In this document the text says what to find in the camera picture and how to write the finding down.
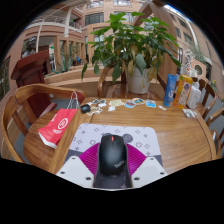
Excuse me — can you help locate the green potted plant white pot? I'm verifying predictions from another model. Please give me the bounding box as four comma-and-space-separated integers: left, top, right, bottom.
81, 11, 182, 95

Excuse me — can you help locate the pale printed card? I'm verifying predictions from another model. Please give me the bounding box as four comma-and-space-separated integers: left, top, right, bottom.
108, 99, 124, 108

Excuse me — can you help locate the spiky green plant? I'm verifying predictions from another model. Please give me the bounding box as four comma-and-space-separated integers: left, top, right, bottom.
53, 59, 74, 75

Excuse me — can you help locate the blue printed sticker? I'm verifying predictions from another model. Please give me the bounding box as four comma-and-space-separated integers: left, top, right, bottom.
145, 99, 157, 109

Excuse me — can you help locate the yellow bottle orange cap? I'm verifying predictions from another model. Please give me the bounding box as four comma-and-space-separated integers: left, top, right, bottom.
173, 64, 194, 110

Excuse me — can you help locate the dark red wooden pedestal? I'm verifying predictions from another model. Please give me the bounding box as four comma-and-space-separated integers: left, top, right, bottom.
10, 49, 58, 118

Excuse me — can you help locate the white plastic packet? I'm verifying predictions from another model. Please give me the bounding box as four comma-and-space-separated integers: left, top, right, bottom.
182, 108, 198, 119

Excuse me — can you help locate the grey white printed mouse pad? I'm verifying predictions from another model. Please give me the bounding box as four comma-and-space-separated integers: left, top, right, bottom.
64, 122, 164, 190

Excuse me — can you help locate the red paper bag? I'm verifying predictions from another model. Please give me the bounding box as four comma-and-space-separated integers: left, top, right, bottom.
37, 91, 81, 150

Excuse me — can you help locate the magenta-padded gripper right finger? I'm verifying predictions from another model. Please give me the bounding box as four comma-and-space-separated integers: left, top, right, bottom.
125, 143, 169, 189

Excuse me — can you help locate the small black key fob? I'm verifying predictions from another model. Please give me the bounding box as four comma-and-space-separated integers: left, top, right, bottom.
79, 103, 92, 114

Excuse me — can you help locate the white pump bottle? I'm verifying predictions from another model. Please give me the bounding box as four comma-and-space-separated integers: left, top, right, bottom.
186, 68, 202, 110

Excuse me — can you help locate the blue tube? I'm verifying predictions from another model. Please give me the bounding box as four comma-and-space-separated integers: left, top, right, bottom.
163, 73, 178, 108

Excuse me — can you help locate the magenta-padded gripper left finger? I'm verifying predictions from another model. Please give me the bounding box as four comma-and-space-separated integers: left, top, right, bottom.
55, 143, 101, 188

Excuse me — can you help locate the dark bust statue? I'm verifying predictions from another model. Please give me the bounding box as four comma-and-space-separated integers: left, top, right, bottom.
21, 35, 38, 58

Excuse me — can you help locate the black computer mouse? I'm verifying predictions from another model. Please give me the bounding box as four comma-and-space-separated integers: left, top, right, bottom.
97, 133, 129, 177

